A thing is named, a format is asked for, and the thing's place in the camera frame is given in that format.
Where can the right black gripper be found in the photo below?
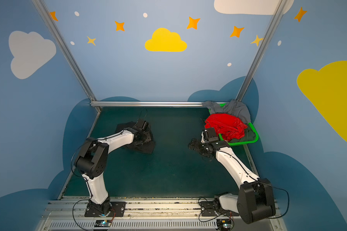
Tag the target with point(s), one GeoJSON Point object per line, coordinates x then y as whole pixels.
{"type": "Point", "coordinates": [199, 146]}

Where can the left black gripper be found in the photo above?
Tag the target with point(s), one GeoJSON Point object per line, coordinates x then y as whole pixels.
{"type": "Point", "coordinates": [146, 136]}

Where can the black t shirt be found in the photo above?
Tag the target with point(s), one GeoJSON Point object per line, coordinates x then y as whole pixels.
{"type": "Point", "coordinates": [145, 148]}

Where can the red t shirt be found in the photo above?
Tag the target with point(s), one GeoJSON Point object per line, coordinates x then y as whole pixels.
{"type": "Point", "coordinates": [230, 127]}

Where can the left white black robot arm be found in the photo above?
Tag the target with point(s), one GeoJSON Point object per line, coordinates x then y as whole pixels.
{"type": "Point", "coordinates": [92, 162]}

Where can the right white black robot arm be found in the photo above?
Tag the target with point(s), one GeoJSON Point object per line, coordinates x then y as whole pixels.
{"type": "Point", "coordinates": [255, 199]}

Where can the green plastic basket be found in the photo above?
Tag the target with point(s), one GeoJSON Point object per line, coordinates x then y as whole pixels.
{"type": "Point", "coordinates": [250, 125]}

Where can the dark green t shirt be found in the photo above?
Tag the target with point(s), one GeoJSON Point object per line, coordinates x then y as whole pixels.
{"type": "Point", "coordinates": [249, 135]}

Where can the grey t shirt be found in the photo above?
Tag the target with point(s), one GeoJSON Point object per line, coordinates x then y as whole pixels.
{"type": "Point", "coordinates": [234, 108]}

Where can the right controller board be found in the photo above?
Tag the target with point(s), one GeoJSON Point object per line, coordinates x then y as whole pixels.
{"type": "Point", "coordinates": [224, 225]}

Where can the controller board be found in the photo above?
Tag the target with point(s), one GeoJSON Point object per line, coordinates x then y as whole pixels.
{"type": "Point", "coordinates": [224, 225]}
{"type": "Point", "coordinates": [103, 223]}

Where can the left controller board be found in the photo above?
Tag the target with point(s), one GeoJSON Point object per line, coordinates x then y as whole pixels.
{"type": "Point", "coordinates": [103, 223]}

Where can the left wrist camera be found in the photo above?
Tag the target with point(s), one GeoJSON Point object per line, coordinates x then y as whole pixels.
{"type": "Point", "coordinates": [141, 125]}

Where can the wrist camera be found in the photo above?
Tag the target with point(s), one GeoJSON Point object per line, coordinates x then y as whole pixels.
{"type": "Point", "coordinates": [203, 137]}
{"type": "Point", "coordinates": [141, 125]}

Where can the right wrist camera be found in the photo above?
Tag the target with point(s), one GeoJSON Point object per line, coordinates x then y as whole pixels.
{"type": "Point", "coordinates": [203, 137]}

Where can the back aluminium frame rail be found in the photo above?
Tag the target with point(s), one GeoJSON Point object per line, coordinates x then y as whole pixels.
{"type": "Point", "coordinates": [145, 104]}

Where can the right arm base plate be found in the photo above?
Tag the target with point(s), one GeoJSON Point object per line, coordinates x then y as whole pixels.
{"type": "Point", "coordinates": [209, 209]}

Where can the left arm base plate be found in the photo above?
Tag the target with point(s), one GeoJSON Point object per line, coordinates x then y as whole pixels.
{"type": "Point", "coordinates": [107, 209]}

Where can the front aluminium rail bed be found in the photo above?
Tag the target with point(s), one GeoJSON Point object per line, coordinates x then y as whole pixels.
{"type": "Point", "coordinates": [145, 214]}

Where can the left aluminium frame post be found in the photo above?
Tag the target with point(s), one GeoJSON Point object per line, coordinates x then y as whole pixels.
{"type": "Point", "coordinates": [51, 25]}

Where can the aluminium frame post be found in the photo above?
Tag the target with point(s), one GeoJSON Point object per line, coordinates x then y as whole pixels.
{"type": "Point", "coordinates": [272, 27]}
{"type": "Point", "coordinates": [51, 25]}

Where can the right aluminium frame post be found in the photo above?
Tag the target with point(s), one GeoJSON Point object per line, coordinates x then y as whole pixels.
{"type": "Point", "coordinates": [272, 27]}

